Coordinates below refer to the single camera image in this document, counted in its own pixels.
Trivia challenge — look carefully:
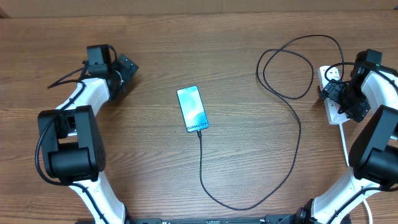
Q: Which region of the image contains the blue Samsung Galaxy smartphone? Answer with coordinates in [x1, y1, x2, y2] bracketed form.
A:
[177, 85, 209, 133]

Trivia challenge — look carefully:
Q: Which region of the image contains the black charger cable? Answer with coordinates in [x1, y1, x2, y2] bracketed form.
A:
[195, 34, 345, 212]

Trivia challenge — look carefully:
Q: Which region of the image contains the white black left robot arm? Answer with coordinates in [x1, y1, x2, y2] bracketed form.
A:
[35, 44, 139, 223]

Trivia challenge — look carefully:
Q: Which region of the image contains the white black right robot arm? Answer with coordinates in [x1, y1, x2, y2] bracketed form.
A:
[285, 49, 397, 223]

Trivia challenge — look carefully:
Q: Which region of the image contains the white power strip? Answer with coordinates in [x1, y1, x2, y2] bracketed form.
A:
[318, 65, 349, 125]

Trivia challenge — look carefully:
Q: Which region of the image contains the white power strip cord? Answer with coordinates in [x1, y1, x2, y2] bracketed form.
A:
[338, 123, 373, 224]

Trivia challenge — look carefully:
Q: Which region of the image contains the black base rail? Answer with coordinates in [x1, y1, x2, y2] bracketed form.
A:
[127, 214, 295, 224]

